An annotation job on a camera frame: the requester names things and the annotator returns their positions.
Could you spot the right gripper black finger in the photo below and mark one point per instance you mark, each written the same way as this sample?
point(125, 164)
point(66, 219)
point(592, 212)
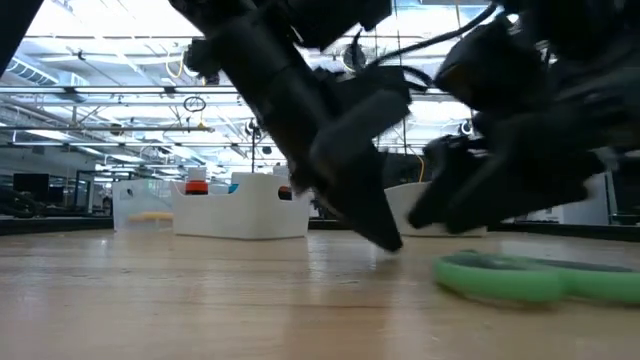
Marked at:
point(440, 175)
point(525, 185)

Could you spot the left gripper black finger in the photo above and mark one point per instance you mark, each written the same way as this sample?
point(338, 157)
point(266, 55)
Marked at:
point(360, 200)

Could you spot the reddish brown paint bottle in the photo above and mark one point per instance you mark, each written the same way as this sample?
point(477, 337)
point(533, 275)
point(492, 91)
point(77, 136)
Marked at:
point(285, 192)

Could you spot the orange paint bottle white cap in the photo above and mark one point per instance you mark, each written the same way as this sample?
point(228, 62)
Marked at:
point(196, 187)

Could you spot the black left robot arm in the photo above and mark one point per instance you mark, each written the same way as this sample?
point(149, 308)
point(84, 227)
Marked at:
point(15, 25)

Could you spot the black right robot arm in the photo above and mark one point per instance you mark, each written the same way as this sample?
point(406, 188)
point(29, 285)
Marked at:
point(575, 25)

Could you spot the grey plastic bin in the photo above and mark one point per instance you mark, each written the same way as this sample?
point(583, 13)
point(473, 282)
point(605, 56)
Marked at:
point(402, 197)

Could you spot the white plastic bin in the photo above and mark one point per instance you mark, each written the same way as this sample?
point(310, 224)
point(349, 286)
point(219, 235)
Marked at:
point(240, 215)

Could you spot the clear plastic bin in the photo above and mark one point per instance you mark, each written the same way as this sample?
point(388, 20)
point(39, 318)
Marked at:
point(140, 200)

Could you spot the dark background monitor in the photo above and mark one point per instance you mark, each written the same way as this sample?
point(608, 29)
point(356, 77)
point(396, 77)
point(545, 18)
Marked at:
point(30, 185)

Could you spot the background black station frame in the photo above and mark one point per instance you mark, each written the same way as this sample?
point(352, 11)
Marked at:
point(253, 150)

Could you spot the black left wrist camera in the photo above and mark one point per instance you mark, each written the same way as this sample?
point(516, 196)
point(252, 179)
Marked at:
point(200, 60)

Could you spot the black aluminium table frame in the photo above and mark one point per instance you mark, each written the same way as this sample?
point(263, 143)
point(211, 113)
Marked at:
point(50, 226)

